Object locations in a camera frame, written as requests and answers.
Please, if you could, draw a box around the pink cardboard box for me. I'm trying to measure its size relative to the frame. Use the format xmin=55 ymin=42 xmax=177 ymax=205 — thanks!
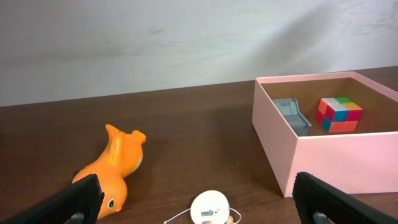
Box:
xmin=252 ymin=72 xmax=397 ymax=197

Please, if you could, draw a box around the orange rubber fish toy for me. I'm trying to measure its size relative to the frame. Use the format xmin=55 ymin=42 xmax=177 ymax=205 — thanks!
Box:
xmin=72 ymin=124 xmax=146 ymax=219

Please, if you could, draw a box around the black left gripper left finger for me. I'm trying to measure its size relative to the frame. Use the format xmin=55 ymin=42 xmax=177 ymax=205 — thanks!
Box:
xmin=1 ymin=174 xmax=104 ymax=224

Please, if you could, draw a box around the yellow grey toy truck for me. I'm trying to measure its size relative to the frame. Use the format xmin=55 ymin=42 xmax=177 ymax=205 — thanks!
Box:
xmin=272 ymin=98 xmax=312 ymax=136

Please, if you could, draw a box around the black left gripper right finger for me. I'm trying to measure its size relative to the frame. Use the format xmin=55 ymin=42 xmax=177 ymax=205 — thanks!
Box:
xmin=292 ymin=172 xmax=397 ymax=224

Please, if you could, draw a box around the colourful puzzle cube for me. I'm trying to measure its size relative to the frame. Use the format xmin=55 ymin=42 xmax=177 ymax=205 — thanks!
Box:
xmin=316 ymin=97 xmax=363 ymax=133

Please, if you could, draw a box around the white wooden paddle toy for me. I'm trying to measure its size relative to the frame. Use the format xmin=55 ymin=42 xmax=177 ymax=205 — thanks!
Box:
xmin=163 ymin=190 xmax=243 ymax=224

